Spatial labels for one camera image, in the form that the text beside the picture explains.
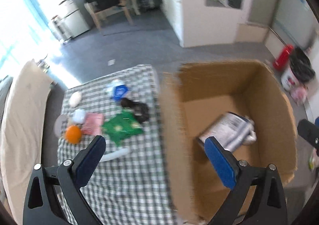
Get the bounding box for white foam tube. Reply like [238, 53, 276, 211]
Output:
[100, 148, 130, 162]

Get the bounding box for plastic package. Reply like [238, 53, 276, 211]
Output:
[196, 112, 257, 152]

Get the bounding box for orange fruit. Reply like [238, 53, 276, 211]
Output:
[65, 125, 82, 144]

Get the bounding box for checkered tablecloth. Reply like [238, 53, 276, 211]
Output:
[62, 65, 176, 224]

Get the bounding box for white earbuds case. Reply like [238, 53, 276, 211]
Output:
[72, 109, 87, 125]

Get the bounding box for black trash bag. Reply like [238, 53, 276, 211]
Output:
[290, 47, 316, 84]

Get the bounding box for beige sofa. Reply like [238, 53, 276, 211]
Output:
[1, 61, 53, 224]

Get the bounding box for green snack bag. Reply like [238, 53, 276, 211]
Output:
[101, 111, 143, 146]

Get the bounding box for red fire extinguisher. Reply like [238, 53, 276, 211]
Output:
[273, 44, 294, 71]

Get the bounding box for white computer mouse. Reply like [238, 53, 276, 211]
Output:
[69, 91, 82, 108]

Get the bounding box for black glasses case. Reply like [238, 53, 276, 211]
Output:
[120, 98, 150, 124]

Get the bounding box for blue white tissue pack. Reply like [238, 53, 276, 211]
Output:
[105, 79, 130, 103]

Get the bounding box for large cardboard box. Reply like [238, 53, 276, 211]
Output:
[159, 61, 297, 224]

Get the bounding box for white mini fridge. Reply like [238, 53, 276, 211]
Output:
[51, 0, 94, 41]

